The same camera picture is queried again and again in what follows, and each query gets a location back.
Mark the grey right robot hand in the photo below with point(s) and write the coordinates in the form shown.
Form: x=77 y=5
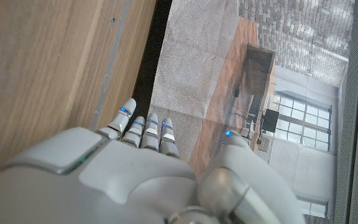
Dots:
x=129 y=183

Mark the printed room scene backdrop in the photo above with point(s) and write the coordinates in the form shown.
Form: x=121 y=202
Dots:
x=185 y=62

